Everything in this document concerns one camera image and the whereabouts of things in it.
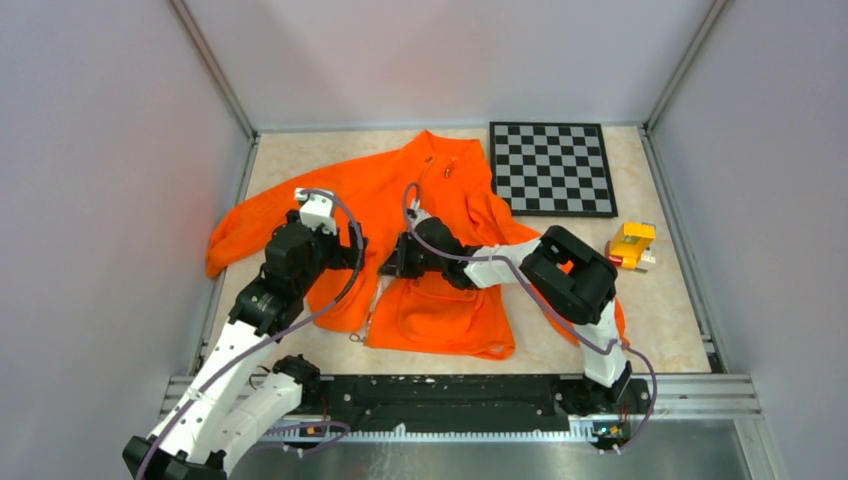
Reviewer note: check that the orange zip jacket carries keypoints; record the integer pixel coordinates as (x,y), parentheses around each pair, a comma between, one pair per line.
(450,179)

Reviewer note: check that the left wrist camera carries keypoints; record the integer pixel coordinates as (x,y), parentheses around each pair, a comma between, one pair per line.
(316,210)

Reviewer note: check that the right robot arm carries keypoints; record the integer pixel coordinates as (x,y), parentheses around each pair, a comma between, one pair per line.
(567,278)

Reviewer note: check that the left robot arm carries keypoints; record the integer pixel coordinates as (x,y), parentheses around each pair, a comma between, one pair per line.
(210,430)

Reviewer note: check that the black white checkerboard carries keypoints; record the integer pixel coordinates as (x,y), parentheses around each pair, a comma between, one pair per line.
(552,169)

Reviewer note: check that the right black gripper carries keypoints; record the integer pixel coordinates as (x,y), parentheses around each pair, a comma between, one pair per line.
(398,264)

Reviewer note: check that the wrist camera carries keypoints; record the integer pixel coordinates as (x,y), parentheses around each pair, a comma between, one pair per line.
(415,216)
(316,210)

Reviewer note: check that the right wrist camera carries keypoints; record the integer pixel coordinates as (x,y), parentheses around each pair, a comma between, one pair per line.
(415,216)

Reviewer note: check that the yellow red toy blocks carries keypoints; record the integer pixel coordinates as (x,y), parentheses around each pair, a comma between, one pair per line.
(630,247)

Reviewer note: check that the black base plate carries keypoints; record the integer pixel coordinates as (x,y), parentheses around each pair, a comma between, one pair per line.
(467,403)

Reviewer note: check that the aluminium front rail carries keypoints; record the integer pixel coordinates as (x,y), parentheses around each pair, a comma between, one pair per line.
(687,397)

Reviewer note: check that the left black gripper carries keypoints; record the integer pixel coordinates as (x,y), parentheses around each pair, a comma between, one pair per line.
(344,256)

